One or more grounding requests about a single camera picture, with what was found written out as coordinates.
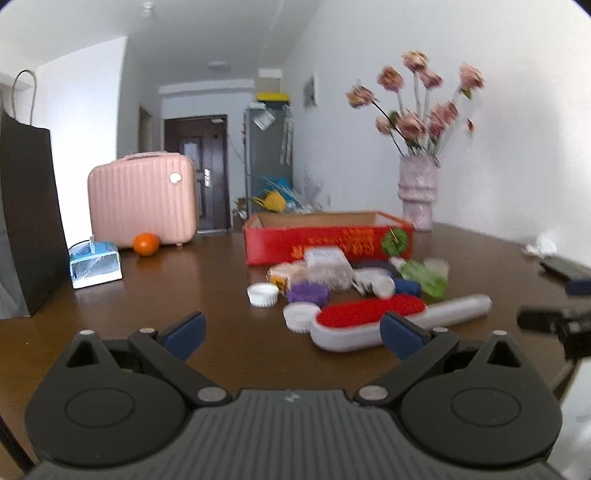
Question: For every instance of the blue tissue pack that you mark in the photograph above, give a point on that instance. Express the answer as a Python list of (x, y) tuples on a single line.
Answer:
[(93, 263)]

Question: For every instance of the red cardboard box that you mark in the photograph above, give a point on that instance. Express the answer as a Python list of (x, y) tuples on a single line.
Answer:
[(274, 238)]

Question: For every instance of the white pill bottle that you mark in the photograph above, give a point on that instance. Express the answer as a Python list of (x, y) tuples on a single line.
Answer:
[(374, 282)]

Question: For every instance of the round ceiling lamp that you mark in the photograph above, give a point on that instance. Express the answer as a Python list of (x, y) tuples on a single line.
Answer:
[(218, 65)]

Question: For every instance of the yellow labelled small box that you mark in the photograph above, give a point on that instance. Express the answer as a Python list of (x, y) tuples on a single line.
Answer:
[(286, 275)]

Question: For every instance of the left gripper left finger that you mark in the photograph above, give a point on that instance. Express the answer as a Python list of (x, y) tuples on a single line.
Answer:
[(163, 354)]

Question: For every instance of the yellow blue bags pile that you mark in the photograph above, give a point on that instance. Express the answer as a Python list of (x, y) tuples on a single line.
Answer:
[(276, 196)]

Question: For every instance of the orange tangerine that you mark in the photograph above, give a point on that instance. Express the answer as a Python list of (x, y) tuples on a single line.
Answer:
[(145, 244)]

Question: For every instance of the black paper bag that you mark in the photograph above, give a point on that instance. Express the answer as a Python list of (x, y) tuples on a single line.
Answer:
[(34, 255)]

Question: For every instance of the red lint brush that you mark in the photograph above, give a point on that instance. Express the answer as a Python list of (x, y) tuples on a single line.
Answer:
[(355, 326)]

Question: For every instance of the grey refrigerator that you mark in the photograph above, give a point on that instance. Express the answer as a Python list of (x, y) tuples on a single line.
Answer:
[(269, 132)]

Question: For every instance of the crumpled white tissue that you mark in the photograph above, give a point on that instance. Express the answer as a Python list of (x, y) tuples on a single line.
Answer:
[(542, 247)]

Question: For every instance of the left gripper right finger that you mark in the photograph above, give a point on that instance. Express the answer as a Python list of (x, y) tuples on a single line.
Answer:
[(421, 353)]

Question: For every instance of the dried pink flowers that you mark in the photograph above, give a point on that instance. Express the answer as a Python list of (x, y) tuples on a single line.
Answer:
[(419, 128)]

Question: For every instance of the pink textured vase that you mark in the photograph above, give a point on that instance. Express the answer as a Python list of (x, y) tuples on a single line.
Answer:
[(418, 189)]

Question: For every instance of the dark brown entrance door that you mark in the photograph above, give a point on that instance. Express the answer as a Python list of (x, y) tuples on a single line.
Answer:
[(204, 141)]

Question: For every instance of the white ridged cap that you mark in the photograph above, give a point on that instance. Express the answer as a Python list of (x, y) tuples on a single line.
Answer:
[(298, 316)]

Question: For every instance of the yellow box on fridge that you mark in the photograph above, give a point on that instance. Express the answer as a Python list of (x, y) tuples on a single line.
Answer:
[(272, 97)]

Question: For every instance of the blue ridged lid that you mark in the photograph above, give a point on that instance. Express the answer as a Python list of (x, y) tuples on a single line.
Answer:
[(407, 287)]

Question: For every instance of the purple ridged lid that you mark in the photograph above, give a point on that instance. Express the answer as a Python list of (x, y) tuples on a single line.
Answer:
[(308, 292)]

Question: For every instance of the pink hard-shell suitcase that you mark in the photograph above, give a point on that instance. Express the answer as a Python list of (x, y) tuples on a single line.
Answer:
[(150, 192)]

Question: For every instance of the clear cotton swab jar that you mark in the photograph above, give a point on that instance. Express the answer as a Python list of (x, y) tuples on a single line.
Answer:
[(328, 266)]

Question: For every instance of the white ridged lid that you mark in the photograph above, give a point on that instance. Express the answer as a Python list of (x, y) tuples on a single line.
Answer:
[(263, 294)]

